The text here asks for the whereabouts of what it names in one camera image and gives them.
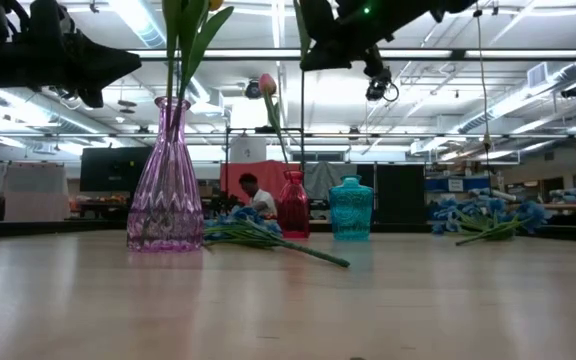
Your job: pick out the white board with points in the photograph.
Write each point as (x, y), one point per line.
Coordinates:
(38, 192)

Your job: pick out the blue artificial flower bunch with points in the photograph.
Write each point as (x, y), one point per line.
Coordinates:
(248, 235)
(493, 207)

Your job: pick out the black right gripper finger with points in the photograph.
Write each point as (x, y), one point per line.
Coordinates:
(330, 57)
(320, 20)

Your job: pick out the blue storage bin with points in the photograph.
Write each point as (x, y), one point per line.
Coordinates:
(468, 184)

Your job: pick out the black partition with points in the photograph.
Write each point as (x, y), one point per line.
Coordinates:
(403, 195)

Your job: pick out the purple glass vase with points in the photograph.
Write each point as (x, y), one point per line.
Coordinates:
(165, 200)

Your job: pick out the red glass vase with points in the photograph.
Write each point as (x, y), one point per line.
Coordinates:
(293, 210)

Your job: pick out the round black ceiling fixture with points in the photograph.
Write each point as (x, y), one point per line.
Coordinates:
(252, 90)

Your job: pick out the black overhead camera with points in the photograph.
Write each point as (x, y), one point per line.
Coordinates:
(380, 87)

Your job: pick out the grey cloth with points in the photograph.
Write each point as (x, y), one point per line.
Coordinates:
(325, 177)

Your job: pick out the teal glass vase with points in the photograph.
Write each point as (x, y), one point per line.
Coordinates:
(351, 210)

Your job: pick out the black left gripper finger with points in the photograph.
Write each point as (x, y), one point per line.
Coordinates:
(103, 57)
(105, 79)

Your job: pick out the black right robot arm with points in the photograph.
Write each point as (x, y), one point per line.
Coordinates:
(408, 10)

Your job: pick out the person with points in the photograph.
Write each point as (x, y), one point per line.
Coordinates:
(263, 200)

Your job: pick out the red cloth partition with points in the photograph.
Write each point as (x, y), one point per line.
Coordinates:
(273, 175)

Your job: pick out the black monitor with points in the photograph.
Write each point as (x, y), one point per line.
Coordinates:
(110, 169)

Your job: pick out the black rectangular stand frame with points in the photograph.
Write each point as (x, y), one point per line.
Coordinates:
(248, 130)

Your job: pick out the pink artificial tulip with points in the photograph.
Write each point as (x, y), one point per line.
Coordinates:
(267, 84)

